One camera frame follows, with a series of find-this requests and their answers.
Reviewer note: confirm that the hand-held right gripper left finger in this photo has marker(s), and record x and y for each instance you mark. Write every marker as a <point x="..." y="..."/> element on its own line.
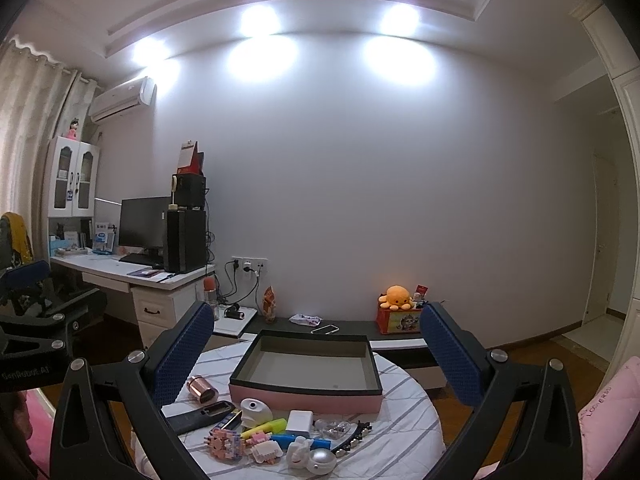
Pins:
<point x="185" y="355"/>

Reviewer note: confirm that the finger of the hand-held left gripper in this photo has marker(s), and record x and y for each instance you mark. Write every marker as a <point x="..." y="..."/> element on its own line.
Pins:
<point x="50" y="317"/>
<point x="30" y="272"/>

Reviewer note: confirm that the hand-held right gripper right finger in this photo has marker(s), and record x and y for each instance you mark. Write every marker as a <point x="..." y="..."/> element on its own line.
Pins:
<point x="450" y="355"/>

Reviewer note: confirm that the rose gold metal cup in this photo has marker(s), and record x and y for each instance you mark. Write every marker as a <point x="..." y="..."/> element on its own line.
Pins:
<point x="200" y="389"/>

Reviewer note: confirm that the black oblong case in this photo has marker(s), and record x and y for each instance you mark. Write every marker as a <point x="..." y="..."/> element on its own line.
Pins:
<point x="200" y="416"/>

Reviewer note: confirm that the blue and gold slim box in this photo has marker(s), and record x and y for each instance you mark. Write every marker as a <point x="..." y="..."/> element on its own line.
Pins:
<point x="229" y="419"/>

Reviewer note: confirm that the pink brick figure toy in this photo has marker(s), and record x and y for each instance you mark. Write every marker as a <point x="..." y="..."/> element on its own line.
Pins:
<point x="225" y="445"/>

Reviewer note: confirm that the yellow highlighter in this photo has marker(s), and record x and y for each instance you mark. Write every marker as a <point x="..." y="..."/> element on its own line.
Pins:
<point x="265" y="428"/>

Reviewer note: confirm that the pink white brick toy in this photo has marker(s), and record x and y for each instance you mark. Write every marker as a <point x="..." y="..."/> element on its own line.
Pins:
<point x="263" y="449"/>

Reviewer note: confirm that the pink box with black rim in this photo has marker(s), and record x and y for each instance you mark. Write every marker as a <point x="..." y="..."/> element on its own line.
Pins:
<point x="300" y="400"/>

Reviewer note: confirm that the white charger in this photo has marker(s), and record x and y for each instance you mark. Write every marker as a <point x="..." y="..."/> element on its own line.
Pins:
<point x="300" y="421"/>

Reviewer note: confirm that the clear glass bottle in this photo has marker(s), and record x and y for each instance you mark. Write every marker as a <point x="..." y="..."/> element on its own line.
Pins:
<point x="332" y="429"/>

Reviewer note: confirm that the blue tube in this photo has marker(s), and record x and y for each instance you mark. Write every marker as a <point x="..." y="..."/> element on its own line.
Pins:
<point x="315" y="443"/>

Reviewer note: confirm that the person's left forearm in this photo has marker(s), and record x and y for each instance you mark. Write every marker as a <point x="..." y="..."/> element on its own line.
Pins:
<point x="10" y="420"/>

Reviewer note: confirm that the black office chair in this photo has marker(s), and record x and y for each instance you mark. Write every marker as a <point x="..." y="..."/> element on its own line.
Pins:
<point x="75" y="305"/>

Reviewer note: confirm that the yellow garment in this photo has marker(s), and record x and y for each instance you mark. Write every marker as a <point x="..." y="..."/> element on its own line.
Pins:
<point x="20" y="237"/>

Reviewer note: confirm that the pink bedding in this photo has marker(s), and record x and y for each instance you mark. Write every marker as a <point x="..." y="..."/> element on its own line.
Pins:
<point x="40" y="410"/>

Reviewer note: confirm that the white desk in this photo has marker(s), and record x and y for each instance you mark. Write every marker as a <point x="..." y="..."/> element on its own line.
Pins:
<point x="165" y="305"/>

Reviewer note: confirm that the red printed box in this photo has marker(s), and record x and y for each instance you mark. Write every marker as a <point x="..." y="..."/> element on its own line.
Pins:
<point x="400" y="320"/>

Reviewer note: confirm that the black webcam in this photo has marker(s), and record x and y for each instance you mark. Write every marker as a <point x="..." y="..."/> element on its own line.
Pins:
<point x="235" y="312"/>

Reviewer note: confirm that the red-capped bottle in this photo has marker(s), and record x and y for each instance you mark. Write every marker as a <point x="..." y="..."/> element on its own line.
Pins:
<point x="210" y="292"/>

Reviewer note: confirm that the small red white packet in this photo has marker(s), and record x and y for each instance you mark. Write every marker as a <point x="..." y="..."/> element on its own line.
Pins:
<point x="422" y="290"/>

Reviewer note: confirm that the blue white carton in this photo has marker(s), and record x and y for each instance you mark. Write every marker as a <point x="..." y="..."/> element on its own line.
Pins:
<point x="104" y="242"/>

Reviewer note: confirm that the orange octopus plush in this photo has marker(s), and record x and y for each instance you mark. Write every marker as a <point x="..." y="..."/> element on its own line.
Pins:
<point x="396" y="296"/>

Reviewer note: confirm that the blue notebook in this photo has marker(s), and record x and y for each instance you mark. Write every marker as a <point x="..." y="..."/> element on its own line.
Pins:
<point x="150" y="273"/>

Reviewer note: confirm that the orange snack bag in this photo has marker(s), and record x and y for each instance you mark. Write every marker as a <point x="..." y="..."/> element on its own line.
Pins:
<point x="270" y="305"/>

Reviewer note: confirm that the white glass-door cabinet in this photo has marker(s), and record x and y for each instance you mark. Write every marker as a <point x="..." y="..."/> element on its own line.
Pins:
<point x="75" y="180"/>

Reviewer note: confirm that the black computer tower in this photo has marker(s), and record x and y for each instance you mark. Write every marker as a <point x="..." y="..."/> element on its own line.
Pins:
<point x="187" y="240"/>

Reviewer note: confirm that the black computer monitor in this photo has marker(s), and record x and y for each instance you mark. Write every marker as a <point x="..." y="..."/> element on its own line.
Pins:
<point x="145" y="225"/>

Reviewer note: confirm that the patterned face mask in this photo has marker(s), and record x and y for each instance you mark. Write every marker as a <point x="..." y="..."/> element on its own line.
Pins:
<point x="305" y="318"/>

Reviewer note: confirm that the white phone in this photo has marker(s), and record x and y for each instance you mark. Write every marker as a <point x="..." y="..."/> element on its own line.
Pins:
<point x="325" y="329"/>

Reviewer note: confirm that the cream curtain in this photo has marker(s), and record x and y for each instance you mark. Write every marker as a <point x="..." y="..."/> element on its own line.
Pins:
<point x="30" y="135"/>

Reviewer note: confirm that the small pink doll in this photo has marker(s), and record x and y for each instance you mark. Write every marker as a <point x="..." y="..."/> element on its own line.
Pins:
<point x="73" y="130"/>

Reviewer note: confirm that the pink pillow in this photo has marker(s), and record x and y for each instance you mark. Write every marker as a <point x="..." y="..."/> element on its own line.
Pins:
<point x="615" y="410"/>

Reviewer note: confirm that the white door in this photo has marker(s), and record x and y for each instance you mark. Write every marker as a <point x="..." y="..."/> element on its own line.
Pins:
<point x="600" y="240"/>

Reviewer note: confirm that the white air conditioner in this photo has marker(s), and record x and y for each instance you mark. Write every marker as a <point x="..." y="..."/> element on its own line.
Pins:
<point x="120" y="102"/>

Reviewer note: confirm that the red desk calendar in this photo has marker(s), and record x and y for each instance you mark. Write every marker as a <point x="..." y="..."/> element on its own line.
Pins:
<point x="189" y="157"/>

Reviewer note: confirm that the ceiling spotlight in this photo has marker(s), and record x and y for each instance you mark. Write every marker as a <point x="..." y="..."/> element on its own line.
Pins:
<point x="260" y="20"/>
<point x="150" y="52"/>
<point x="400" y="20"/>

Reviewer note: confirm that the white wardrobe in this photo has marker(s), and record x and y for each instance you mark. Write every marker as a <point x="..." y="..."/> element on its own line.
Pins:
<point x="627" y="160"/>

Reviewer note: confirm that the white wall socket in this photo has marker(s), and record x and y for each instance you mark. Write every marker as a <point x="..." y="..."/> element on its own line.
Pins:
<point x="250" y="264"/>

